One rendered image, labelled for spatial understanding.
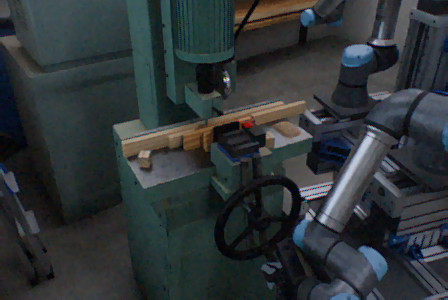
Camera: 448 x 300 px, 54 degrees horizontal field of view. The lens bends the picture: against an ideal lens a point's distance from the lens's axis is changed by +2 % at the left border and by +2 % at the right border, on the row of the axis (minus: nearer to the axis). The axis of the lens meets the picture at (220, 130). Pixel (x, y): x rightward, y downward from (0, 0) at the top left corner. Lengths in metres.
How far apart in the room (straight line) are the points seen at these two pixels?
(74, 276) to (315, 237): 1.45
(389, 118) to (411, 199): 0.51
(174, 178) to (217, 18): 0.47
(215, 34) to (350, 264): 0.68
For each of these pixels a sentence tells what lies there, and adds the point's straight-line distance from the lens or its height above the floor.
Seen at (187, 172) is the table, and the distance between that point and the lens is 1.29.
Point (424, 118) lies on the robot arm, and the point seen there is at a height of 1.18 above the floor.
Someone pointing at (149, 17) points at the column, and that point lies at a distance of 1.43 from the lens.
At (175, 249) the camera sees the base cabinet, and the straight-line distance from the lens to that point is 1.45.
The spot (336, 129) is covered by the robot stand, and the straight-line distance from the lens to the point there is 1.91.
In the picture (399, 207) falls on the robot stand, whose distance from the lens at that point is 1.55.
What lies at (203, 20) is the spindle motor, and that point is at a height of 1.32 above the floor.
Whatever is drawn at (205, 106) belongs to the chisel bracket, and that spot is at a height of 1.05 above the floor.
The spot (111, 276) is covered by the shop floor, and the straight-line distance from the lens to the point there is 2.26.
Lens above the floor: 1.66
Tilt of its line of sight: 30 degrees down
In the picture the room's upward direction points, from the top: straight up
